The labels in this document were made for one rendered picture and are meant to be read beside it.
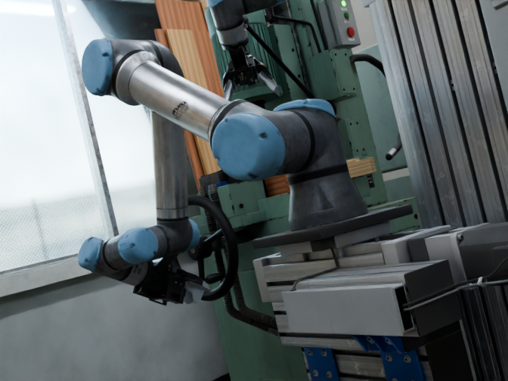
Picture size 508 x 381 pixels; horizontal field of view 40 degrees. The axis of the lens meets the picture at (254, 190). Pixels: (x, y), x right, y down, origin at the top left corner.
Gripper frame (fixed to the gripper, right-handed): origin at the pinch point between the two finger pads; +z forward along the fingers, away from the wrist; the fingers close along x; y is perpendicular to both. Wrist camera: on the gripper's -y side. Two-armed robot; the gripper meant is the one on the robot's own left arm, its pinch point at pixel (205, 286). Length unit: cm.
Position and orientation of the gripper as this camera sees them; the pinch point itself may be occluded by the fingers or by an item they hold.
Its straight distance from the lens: 179.3
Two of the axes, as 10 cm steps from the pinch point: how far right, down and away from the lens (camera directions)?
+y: -1.5, 9.1, -3.8
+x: 6.7, -1.8, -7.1
